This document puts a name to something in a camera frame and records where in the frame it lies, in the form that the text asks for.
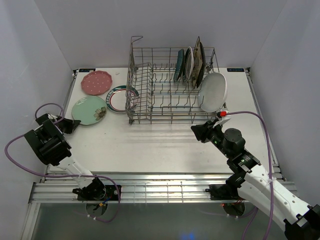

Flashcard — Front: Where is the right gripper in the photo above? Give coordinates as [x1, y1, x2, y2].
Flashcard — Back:
[190, 118, 232, 159]

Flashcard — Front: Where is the mint green plate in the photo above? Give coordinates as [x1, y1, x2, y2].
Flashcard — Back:
[71, 95, 107, 126]

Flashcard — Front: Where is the white oval plate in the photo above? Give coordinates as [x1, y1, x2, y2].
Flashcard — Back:
[198, 72, 228, 113]

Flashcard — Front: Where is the black floral square plate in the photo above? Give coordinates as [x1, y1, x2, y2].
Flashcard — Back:
[196, 42, 206, 88]

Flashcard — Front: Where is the beige floral square plate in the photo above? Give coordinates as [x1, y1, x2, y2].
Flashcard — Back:
[191, 37, 202, 89]

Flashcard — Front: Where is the teal square plate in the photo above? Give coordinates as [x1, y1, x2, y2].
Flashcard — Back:
[173, 48, 185, 82]

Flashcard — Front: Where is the striped rim plate front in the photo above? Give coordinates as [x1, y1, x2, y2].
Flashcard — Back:
[183, 46, 194, 83]

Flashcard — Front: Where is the striped rim plate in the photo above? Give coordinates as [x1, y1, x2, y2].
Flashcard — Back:
[105, 85, 140, 114]
[183, 46, 194, 83]

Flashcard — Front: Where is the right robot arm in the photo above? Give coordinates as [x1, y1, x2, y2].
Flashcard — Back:
[191, 119, 320, 240]

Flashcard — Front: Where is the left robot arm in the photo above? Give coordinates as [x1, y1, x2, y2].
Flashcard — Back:
[24, 113, 107, 201]

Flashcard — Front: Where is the pink dotted plate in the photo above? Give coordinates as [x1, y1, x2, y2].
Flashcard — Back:
[80, 70, 113, 96]

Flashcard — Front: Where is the left corner logo sticker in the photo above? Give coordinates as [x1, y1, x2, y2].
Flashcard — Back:
[78, 68, 96, 73]

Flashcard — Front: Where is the corner logo sticker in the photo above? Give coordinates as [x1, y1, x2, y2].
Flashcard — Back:
[78, 68, 96, 73]
[227, 68, 245, 73]

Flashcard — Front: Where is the striped rim plate rear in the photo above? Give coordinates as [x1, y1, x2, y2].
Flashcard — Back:
[105, 85, 140, 114]

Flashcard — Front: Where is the right corner logo sticker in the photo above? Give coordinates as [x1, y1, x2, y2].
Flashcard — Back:
[227, 68, 245, 73]

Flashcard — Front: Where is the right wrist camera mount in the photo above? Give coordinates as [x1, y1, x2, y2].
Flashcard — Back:
[213, 110, 231, 128]

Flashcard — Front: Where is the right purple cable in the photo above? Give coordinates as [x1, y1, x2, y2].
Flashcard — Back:
[226, 111, 274, 240]

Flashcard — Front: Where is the purple cable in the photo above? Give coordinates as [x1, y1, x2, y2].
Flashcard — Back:
[4, 102, 122, 223]
[226, 111, 274, 240]

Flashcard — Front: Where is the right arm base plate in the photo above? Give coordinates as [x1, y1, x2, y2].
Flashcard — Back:
[204, 183, 240, 200]

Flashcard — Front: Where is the grey wire dish rack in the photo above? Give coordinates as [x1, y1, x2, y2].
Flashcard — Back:
[126, 36, 220, 124]

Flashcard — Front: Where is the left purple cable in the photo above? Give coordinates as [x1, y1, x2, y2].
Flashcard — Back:
[4, 102, 122, 223]

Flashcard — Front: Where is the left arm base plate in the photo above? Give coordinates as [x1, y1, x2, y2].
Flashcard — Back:
[76, 184, 122, 202]

